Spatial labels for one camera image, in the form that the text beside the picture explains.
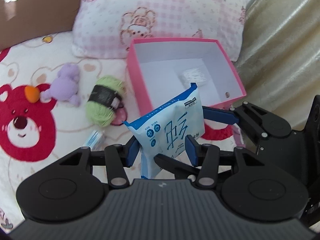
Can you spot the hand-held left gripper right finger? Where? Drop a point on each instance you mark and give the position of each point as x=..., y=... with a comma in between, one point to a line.
x=191, y=151

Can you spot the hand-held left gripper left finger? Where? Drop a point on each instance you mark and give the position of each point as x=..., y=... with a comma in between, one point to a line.
x=132, y=152

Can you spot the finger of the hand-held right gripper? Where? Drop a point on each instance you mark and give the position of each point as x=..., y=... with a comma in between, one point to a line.
x=172, y=163
x=217, y=116

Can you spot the blue wet wipes packet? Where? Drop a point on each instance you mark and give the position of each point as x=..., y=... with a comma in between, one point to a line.
x=175, y=120

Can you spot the small white printed box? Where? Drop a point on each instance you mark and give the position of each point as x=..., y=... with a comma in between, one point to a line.
x=95, y=138

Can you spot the clear cotton swab packet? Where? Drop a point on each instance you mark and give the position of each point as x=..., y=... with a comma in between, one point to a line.
x=195, y=77

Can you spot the green yarn ball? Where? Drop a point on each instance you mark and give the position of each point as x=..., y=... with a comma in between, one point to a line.
x=100, y=115

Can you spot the pink cardboard box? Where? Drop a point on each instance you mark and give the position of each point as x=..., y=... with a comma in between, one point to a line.
x=136, y=85

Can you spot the purple plush toy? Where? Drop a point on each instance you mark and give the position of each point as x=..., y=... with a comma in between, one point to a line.
x=65, y=85

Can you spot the orange makeup sponge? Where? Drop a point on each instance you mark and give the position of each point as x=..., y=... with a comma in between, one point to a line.
x=32, y=94

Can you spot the pink quilted mat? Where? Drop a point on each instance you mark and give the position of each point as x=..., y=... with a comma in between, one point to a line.
x=237, y=135

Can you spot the bear printed blanket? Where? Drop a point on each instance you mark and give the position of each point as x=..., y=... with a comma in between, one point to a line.
x=70, y=140

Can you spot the gold shiny fabric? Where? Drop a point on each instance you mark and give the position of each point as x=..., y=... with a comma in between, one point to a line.
x=280, y=55

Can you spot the pink checked pillow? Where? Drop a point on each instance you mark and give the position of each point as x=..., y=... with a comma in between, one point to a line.
x=162, y=5

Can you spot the brown pillow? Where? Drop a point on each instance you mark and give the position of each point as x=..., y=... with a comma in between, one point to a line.
x=37, y=12

